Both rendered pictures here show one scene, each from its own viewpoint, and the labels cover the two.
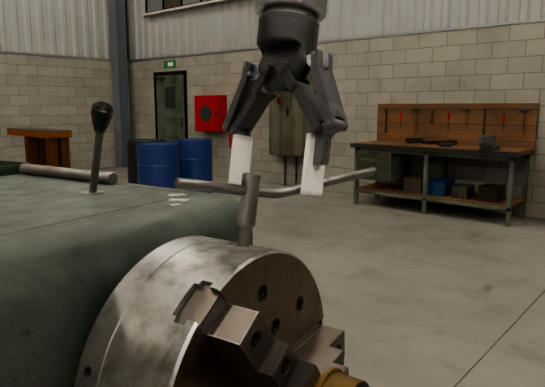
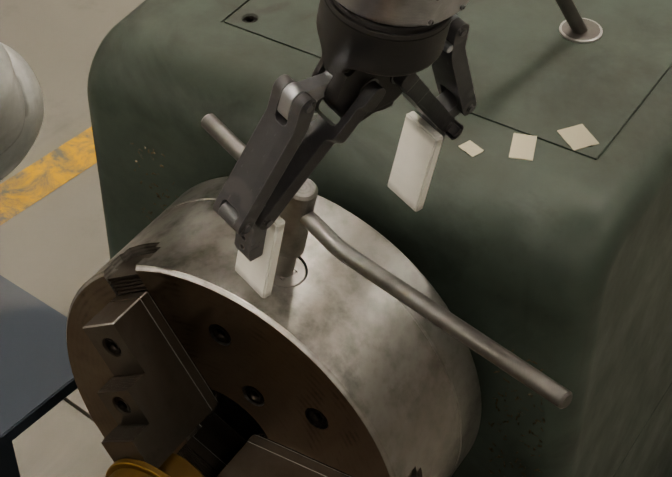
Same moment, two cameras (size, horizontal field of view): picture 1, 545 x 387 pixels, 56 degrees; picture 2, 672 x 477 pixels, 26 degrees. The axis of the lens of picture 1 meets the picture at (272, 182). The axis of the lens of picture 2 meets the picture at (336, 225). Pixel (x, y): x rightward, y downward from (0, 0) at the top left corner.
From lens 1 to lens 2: 1.09 m
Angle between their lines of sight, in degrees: 84
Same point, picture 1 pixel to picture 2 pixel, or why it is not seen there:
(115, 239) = not seen: hidden behind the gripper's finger
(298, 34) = (321, 30)
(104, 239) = not seen: hidden behind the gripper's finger
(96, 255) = (248, 130)
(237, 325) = (107, 314)
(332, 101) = (241, 176)
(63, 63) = not seen: outside the picture
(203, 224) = (452, 212)
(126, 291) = (192, 193)
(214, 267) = (183, 248)
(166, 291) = (164, 226)
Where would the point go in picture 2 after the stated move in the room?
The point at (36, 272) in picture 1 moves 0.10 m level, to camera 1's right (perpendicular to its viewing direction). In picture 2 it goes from (176, 100) to (167, 178)
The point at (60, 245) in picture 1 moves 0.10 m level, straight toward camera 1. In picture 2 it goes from (229, 89) to (109, 120)
